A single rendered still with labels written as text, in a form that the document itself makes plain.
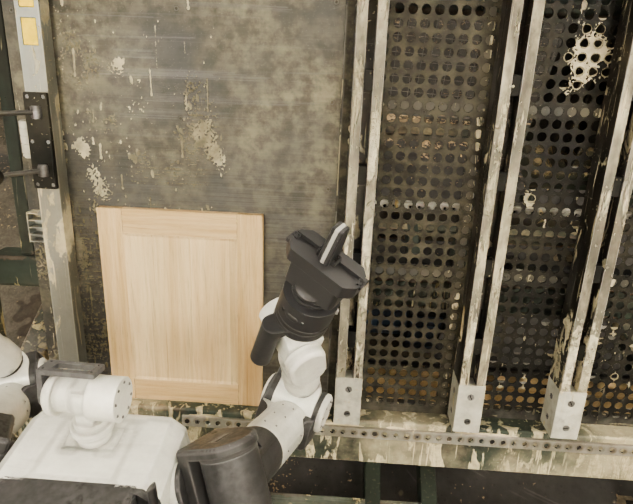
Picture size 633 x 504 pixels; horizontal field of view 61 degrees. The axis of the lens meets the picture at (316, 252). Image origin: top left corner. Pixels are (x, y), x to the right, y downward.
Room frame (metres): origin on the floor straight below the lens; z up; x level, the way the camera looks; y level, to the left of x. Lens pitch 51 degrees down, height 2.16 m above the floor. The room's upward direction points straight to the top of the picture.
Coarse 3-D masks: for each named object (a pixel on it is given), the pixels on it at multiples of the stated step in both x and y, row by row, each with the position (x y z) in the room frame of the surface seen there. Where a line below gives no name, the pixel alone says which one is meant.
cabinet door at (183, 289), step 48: (144, 240) 0.79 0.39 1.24; (192, 240) 0.78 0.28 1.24; (240, 240) 0.78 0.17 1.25; (144, 288) 0.72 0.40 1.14; (192, 288) 0.72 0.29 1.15; (240, 288) 0.71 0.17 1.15; (144, 336) 0.66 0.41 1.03; (192, 336) 0.65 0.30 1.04; (240, 336) 0.65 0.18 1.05; (144, 384) 0.59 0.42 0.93; (192, 384) 0.58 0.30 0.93; (240, 384) 0.58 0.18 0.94
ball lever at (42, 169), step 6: (42, 168) 0.85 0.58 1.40; (0, 174) 0.78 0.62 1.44; (6, 174) 0.80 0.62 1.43; (12, 174) 0.81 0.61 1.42; (18, 174) 0.81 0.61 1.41; (24, 174) 0.82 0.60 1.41; (30, 174) 0.83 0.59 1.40; (42, 174) 0.84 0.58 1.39; (48, 174) 0.85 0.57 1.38; (0, 180) 0.77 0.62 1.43
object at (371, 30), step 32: (384, 0) 0.98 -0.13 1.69; (384, 32) 0.95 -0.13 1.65; (384, 64) 0.92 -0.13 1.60; (352, 96) 0.89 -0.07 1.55; (352, 128) 0.85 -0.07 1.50; (352, 160) 0.82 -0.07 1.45; (352, 192) 0.79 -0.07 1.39; (352, 224) 0.75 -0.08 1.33; (352, 256) 0.71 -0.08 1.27; (352, 320) 0.65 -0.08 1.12; (352, 352) 0.61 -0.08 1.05; (352, 384) 0.54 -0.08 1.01; (352, 416) 0.50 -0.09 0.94
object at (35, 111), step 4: (32, 108) 0.92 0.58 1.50; (36, 108) 0.92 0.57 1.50; (40, 108) 0.92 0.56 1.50; (0, 112) 0.87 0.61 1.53; (4, 112) 0.87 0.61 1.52; (8, 112) 0.88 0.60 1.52; (12, 112) 0.88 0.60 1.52; (16, 112) 0.89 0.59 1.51; (20, 112) 0.89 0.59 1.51; (24, 112) 0.90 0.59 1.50; (28, 112) 0.90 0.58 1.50; (32, 112) 0.91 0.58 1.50; (36, 112) 0.91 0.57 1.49; (40, 112) 0.92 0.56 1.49; (32, 116) 0.91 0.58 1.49; (36, 116) 0.91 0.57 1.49; (40, 116) 0.91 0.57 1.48
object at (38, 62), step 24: (48, 24) 1.04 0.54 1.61; (24, 48) 1.00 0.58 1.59; (48, 48) 1.01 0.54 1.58; (24, 72) 0.97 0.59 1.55; (48, 72) 0.98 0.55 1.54; (48, 192) 0.84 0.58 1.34; (48, 216) 0.81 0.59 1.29; (48, 240) 0.78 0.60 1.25; (72, 240) 0.80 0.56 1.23; (48, 264) 0.75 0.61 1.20; (72, 264) 0.76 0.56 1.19; (72, 288) 0.72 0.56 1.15; (72, 312) 0.68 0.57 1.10; (72, 336) 0.65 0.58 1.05; (72, 360) 0.62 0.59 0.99
